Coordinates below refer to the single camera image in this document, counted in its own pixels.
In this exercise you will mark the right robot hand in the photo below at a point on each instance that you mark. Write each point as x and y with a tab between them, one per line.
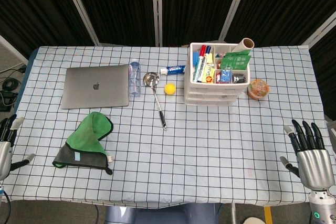
315	166

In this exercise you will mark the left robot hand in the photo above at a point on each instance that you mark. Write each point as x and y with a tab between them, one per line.
5	155

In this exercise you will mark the clear plastic drawer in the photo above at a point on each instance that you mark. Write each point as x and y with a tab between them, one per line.
210	90
208	96
207	102

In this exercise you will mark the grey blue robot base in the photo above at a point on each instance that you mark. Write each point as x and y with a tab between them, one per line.
162	214

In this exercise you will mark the white drawer organizer box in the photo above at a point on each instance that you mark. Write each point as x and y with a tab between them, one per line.
218	85

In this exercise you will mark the green grey cloth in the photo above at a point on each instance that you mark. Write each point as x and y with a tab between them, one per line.
84	137

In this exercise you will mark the orange fruit jelly cup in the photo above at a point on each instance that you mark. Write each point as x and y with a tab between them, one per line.
258	89

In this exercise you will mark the grey laptop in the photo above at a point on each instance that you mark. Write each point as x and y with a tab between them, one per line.
95	86

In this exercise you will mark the blue plastic packet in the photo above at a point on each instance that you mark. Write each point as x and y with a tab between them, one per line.
226	75

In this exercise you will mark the green tea packet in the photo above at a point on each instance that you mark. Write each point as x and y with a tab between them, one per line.
235	62

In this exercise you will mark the checkered blue tablecloth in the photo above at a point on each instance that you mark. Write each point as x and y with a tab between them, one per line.
183	155

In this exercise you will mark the cardboard tube roll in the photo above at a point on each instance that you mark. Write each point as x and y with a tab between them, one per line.
245	44

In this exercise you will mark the yellow snack packet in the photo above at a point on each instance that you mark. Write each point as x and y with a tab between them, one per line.
208	73

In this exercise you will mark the clear water bottle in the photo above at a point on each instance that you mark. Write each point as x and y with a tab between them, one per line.
135	79

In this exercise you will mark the marker pens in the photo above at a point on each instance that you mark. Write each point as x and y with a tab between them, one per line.
204	61

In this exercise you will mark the red cap marker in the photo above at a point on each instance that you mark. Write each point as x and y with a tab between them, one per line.
200	60

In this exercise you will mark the blue sponge block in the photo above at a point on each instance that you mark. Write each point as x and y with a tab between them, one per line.
196	58

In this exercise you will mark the yellow ball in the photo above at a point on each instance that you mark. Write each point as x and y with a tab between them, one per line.
169	89

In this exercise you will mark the blue white toothpaste tube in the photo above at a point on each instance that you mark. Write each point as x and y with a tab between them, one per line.
174	70

